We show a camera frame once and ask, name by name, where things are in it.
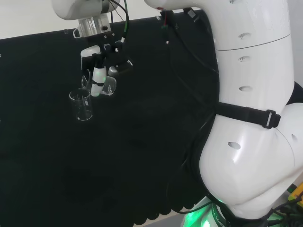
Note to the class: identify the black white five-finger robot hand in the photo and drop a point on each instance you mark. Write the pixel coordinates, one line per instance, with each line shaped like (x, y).
(111, 58)

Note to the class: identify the small clear glass beaker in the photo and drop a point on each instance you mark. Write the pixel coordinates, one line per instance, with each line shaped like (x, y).
(110, 86)

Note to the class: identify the white wrist camera shell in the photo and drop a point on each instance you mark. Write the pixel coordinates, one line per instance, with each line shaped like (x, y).
(77, 33)

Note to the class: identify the black bench cloth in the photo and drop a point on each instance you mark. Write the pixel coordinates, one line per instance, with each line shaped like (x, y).
(47, 153)

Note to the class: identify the clear glass beaker with markings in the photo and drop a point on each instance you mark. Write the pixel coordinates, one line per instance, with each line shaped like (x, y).
(81, 107)

